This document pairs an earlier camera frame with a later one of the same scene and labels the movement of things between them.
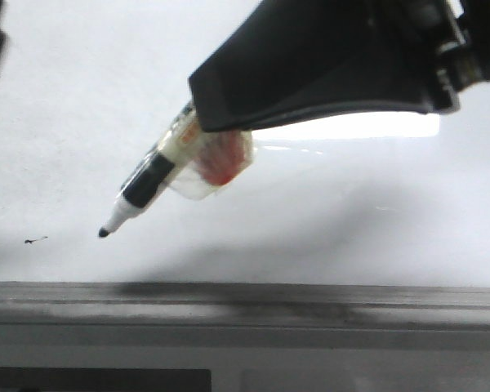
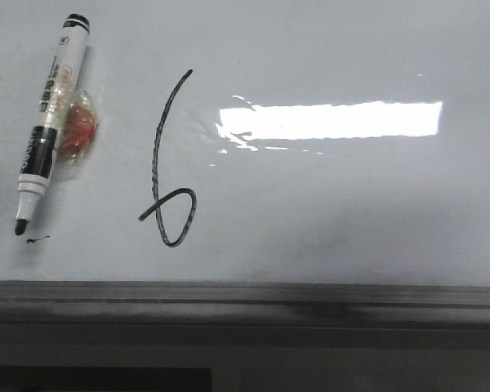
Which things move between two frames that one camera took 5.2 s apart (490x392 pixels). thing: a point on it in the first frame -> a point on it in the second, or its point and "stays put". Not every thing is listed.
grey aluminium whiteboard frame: [234, 304] stays put
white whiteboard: [88, 86] stays put
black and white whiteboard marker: [154, 171] -> [67, 123]
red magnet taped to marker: [222, 157] -> [79, 130]
